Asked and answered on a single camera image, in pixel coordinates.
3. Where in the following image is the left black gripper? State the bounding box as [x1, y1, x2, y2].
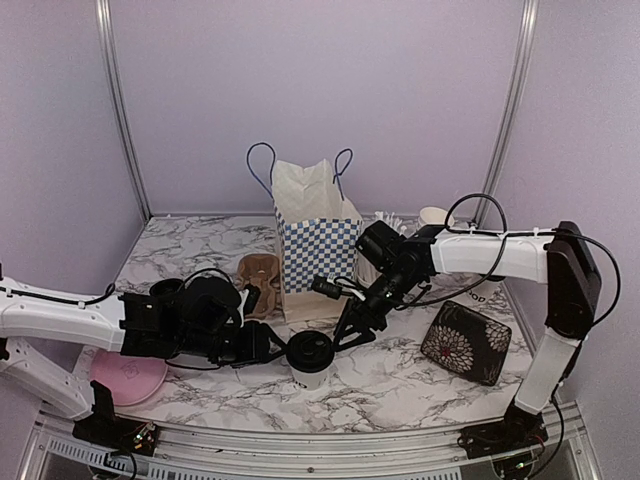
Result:
[178, 320, 289, 369]

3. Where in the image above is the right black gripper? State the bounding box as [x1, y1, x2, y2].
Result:
[332, 266, 422, 352]

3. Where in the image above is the brown cardboard cup carrier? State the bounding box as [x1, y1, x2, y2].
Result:
[237, 254, 280, 320]

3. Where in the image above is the blue checkered paper bag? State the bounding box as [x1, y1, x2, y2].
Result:
[246, 142, 363, 324]

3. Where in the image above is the white paper cup GOOD print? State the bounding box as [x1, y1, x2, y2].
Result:
[466, 281, 496, 304]

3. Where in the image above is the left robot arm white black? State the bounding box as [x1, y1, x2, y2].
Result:
[1, 268, 286, 445]

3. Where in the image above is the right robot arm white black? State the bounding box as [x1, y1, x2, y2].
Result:
[333, 221, 601, 448]

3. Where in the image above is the white wrapped straws bundle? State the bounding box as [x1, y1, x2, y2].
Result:
[356, 211, 408, 287]

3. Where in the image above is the stack of black cup lids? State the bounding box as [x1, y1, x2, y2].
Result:
[149, 278, 183, 298]

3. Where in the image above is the black floral square dish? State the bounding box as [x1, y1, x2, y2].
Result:
[420, 301, 512, 386]

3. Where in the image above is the stack of white paper cups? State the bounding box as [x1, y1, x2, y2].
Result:
[418, 206, 455, 227]

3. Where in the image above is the pink plastic plate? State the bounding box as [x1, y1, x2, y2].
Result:
[89, 350, 168, 407]

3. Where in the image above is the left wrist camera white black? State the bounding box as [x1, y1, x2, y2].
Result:
[238, 284, 261, 320]

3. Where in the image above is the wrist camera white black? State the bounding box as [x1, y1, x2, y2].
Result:
[311, 275, 361, 300]
[238, 284, 261, 320]

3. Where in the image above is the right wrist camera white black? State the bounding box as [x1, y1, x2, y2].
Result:
[311, 275, 361, 300]

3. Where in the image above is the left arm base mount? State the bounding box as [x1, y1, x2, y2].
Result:
[72, 380, 160, 457]

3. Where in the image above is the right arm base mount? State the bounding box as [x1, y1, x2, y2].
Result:
[457, 399, 549, 459]

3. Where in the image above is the aluminium front rail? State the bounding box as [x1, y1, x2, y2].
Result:
[15, 403, 603, 479]

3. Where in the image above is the right aluminium frame post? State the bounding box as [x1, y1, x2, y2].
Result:
[482, 0, 539, 196]

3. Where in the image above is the aluminium frame post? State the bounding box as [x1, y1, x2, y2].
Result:
[482, 0, 539, 196]
[95, 0, 152, 223]

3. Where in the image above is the left aluminium frame post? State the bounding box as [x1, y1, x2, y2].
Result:
[95, 0, 152, 223]

